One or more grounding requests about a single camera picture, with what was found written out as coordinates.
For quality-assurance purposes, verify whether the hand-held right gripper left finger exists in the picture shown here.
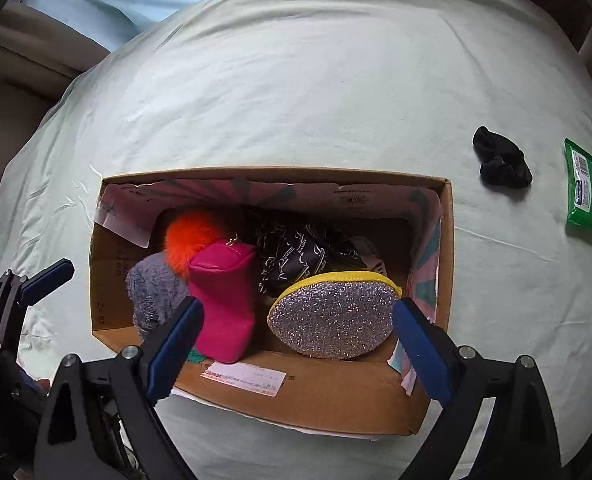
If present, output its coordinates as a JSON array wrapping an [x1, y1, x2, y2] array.
[[34, 296, 205, 480]]

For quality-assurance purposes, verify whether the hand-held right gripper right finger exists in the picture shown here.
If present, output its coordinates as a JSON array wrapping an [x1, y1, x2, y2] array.
[[391, 297, 562, 480]]

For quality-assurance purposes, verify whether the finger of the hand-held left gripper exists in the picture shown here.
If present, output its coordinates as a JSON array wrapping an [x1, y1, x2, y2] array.
[[20, 258, 75, 307]]

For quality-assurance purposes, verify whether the grey fluffy scrunchie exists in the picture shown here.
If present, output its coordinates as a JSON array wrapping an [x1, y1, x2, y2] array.
[[126, 252, 193, 337]]

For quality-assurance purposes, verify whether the pink zip pouch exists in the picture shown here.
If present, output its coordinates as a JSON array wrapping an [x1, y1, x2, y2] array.
[[187, 240, 259, 364]]

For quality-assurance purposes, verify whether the round silver glitter pouch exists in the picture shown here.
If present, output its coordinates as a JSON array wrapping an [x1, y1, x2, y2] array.
[[267, 271, 403, 360]]

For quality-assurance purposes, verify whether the pale pink scrunchie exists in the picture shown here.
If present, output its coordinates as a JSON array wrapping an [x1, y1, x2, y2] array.
[[350, 237, 393, 277]]

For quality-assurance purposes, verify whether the cardboard box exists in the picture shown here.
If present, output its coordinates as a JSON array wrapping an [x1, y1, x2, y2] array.
[[90, 167, 454, 438]]

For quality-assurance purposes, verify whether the orange fluffy pompom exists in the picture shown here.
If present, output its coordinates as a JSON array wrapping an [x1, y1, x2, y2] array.
[[164, 210, 237, 277]]

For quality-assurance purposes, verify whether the black patterned scrunchie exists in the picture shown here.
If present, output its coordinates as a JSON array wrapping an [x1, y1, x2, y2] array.
[[253, 222, 365, 299]]

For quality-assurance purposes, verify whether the black velvet scrunchie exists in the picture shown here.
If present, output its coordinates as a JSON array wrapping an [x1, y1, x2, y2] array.
[[472, 126, 533, 190]]

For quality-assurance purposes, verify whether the green tissue packet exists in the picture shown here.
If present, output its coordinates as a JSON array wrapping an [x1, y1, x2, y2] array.
[[563, 138, 592, 237]]

